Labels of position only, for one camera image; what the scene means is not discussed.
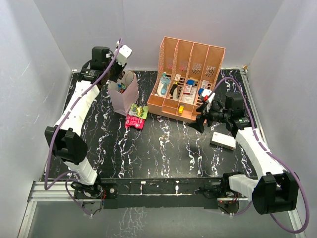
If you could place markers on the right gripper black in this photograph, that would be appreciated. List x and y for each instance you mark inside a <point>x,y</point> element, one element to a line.
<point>198,124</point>

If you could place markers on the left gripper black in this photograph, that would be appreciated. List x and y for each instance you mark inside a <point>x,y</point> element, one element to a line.
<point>120,68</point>

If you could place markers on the pale pink paper bag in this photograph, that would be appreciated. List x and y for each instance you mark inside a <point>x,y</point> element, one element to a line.
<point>121,102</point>

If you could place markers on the green candy packet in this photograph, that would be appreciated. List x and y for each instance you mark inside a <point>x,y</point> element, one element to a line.
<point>138,111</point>

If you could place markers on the pink candy packet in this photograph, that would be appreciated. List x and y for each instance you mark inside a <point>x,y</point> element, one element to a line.
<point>136,122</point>

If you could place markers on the purple M&M's packet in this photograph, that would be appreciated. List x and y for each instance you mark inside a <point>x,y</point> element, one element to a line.
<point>122,88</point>

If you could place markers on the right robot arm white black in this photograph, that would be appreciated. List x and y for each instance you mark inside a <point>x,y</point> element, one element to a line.
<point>276,189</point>

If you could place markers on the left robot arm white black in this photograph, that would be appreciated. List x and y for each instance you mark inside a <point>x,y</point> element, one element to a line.
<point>64,138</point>

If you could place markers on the small yellow box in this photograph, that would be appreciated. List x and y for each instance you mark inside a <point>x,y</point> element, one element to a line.
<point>181,109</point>

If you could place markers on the white plastic packet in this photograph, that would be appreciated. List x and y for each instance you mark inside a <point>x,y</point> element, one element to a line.
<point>188,98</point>

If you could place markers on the white rectangular box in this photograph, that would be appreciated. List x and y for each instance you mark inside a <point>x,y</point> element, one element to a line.
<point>223,140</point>

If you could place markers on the blue white item pack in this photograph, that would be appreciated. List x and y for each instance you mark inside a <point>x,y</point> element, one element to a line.
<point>204,85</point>

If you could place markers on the black yellow utility knife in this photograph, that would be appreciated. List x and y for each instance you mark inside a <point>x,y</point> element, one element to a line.
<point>174,91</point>

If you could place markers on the light blue tape dispenser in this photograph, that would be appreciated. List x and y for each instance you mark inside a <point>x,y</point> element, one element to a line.
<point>163,85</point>

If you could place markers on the orange desk file organizer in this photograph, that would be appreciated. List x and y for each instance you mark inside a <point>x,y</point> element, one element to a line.
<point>183,60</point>

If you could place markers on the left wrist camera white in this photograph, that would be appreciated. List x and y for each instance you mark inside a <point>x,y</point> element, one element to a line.
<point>123,54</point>

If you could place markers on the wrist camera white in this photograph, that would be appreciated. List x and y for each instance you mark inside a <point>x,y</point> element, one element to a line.
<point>207,96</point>
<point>123,54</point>

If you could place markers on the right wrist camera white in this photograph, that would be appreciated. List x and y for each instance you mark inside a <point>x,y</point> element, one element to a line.
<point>207,96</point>

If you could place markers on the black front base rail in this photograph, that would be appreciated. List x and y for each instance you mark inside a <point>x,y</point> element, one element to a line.
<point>156,192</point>

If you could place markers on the aluminium frame rail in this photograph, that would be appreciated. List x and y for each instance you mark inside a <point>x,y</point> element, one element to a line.
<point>151,208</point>

